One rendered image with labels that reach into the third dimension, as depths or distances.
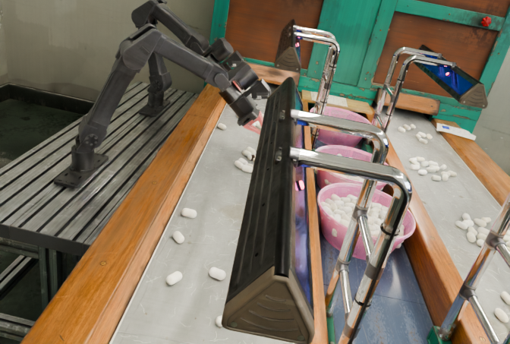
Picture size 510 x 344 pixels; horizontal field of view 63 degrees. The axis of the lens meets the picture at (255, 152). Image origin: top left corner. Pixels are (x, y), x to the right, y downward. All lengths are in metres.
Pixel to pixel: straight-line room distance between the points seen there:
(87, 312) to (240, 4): 1.58
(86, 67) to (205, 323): 2.75
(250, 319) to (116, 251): 0.54
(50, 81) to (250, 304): 3.26
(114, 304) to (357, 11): 1.64
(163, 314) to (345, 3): 1.60
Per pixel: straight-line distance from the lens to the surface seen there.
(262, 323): 0.38
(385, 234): 0.60
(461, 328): 0.96
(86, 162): 1.29
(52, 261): 1.14
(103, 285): 0.82
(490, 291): 1.13
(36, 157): 1.42
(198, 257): 0.92
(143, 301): 0.82
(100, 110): 1.23
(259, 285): 0.35
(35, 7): 3.46
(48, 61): 3.50
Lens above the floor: 1.33
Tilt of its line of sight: 25 degrees down
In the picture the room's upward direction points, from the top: 11 degrees clockwise
